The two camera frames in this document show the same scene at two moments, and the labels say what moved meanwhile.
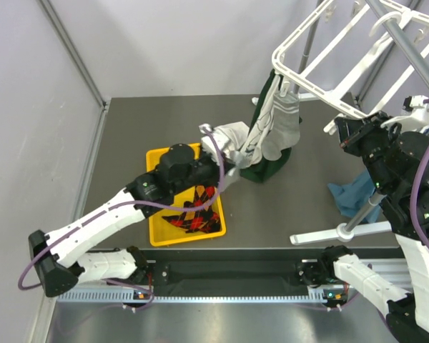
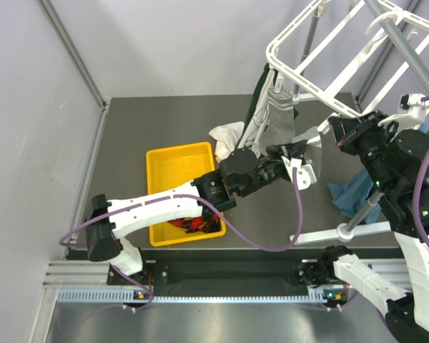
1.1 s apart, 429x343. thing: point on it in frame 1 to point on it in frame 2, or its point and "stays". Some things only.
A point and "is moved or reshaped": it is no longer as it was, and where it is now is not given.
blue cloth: x=352 y=198 stays
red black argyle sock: x=201 y=220 stays
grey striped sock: x=285 y=131 is moved or reshaped
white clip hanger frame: x=337 y=101 to x=324 y=94
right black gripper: x=346 y=126 stays
